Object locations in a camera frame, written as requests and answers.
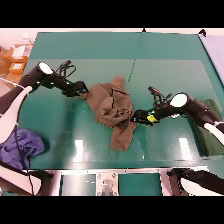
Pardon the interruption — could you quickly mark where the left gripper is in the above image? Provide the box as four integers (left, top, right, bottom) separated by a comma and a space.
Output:
63, 80, 90, 98

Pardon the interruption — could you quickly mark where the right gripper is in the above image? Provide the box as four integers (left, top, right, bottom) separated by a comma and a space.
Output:
132, 109, 160, 126

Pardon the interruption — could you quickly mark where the brown shirt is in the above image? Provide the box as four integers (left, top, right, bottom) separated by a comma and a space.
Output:
79, 75, 138, 153

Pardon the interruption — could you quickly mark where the purple garment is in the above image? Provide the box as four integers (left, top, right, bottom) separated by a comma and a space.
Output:
0, 128, 47, 172

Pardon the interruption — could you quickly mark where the silver frame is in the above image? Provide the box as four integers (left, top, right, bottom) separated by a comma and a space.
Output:
39, 166, 224, 197

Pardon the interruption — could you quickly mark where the black cable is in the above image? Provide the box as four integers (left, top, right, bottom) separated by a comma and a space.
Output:
12, 126, 36, 197

